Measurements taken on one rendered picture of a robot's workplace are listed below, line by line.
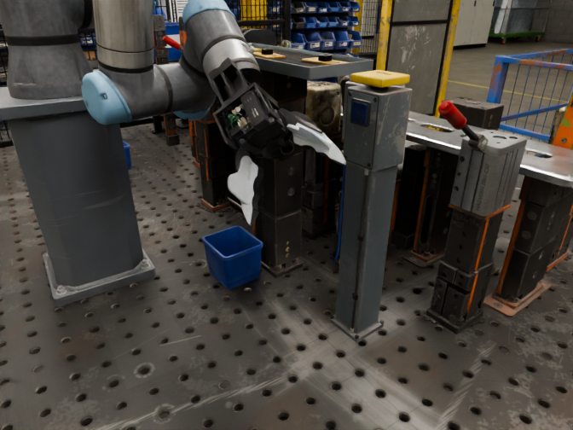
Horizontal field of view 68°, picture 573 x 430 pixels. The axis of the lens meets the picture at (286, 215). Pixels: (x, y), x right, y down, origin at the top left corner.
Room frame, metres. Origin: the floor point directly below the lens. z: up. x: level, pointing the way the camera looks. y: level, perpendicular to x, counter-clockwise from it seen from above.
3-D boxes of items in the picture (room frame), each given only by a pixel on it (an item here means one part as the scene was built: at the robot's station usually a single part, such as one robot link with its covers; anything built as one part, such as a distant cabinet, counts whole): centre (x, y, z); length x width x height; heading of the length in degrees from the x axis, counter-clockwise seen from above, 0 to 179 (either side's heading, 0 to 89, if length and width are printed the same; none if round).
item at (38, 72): (0.82, 0.43, 1.15); 0.15 x 0.15 x 0.10
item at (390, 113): (0.63, -0.13, 0.92); 0.08 x 0.08 x 0.44; 37
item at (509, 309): (0.72, -0.49, 0.84); 0.18 x 0.06 x 0.29; 127
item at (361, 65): (0.84, 0.02, 1.16); 0.37 x 0.14 x 0.02; 37
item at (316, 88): (1.00, -0.08, 0.89); 0.13 x 0.11 x 0.38; 127
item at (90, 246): (0.82, 0.43, 0.90); 0.21 x 0.21 x 0.40; 33
